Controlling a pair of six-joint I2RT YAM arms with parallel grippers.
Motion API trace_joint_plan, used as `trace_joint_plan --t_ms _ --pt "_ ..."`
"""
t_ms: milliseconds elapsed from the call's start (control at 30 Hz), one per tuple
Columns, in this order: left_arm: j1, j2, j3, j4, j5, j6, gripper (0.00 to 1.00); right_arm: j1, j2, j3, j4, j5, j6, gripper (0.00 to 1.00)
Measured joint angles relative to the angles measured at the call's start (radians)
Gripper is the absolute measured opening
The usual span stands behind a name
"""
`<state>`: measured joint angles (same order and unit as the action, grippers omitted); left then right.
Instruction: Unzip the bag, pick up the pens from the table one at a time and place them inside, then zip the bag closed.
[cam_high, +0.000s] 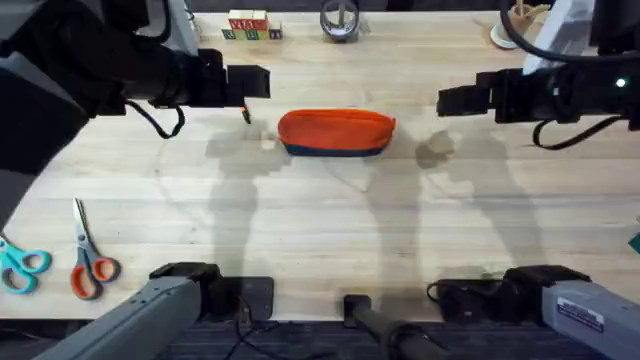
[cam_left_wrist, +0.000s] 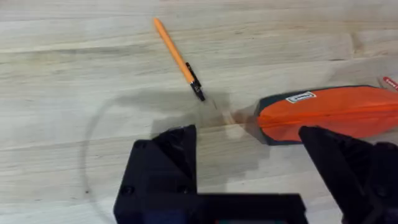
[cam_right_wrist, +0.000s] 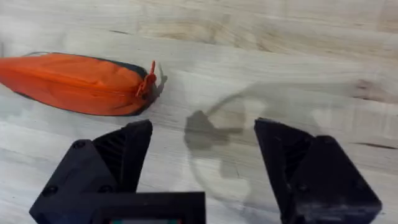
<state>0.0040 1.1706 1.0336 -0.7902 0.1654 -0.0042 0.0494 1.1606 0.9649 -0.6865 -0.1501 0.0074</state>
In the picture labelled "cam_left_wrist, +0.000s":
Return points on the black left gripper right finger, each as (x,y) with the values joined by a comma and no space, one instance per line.
(351,174)

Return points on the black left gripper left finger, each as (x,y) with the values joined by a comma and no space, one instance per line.
(161,168)

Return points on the orange zip bag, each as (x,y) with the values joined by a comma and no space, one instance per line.
(326,109)

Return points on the orange pen with black cap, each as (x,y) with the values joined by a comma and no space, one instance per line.
(174,51)

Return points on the red and white pen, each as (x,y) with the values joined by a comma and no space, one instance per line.
(390,83)

